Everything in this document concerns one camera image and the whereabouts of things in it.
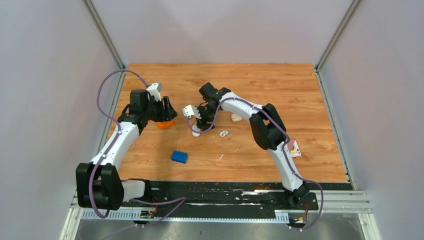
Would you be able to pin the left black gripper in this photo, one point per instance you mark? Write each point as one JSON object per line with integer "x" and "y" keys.
{"x": 168, "y": 114}

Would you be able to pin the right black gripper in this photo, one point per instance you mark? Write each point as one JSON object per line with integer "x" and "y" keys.
{"x": 202, "y": 123}

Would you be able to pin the white oval pill case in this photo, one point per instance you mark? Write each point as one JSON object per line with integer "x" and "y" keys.
{"x": 196, "y": 132}

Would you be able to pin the white earbud charging case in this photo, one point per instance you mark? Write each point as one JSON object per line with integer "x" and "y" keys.
{"x": 235, "y": 118}

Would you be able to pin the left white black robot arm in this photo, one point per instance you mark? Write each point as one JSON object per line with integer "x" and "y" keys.
{"x": 98, "y": 184}

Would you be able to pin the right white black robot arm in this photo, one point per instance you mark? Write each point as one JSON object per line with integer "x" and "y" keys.
{"x": 268, "y": 131}

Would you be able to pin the white eartips cluster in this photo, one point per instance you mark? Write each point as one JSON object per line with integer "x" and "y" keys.
{"x": 224, "y": 133}

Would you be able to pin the blue toy brick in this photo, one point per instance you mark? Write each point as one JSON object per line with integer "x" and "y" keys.
{"x": 179, "y": 156}

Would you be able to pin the red card box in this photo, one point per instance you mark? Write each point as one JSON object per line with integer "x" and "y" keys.
{"x": 294, "y": 149}

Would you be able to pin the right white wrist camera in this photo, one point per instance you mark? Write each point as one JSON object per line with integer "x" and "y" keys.
{"x": 191, "y": 111}

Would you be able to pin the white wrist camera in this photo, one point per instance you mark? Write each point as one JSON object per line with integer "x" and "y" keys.
{"x": 154, "y": 90}
{"x": 191, "y": 111}

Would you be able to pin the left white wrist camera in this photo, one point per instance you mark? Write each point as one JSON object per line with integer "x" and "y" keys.
{"x": 154, "y": 90}

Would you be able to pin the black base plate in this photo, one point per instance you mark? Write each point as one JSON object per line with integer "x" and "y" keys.
{"x": 228, "y": 199}

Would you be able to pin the aluminium rail frame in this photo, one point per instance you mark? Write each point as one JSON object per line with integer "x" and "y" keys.
{"x": 346, "y": 215}

